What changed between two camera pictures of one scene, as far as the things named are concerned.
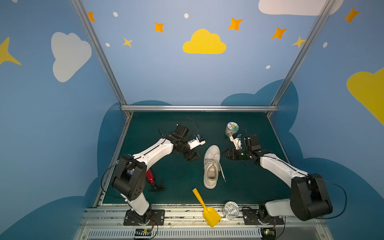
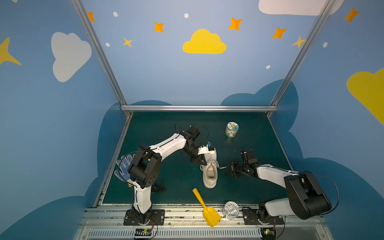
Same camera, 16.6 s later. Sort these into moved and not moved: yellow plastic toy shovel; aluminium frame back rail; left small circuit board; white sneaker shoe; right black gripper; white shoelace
Moved: right black gripper; white shoelace
Not moved: aluminium frame back rail; left small circuit board; yellow plastic toy shovel; white sneaker shoe
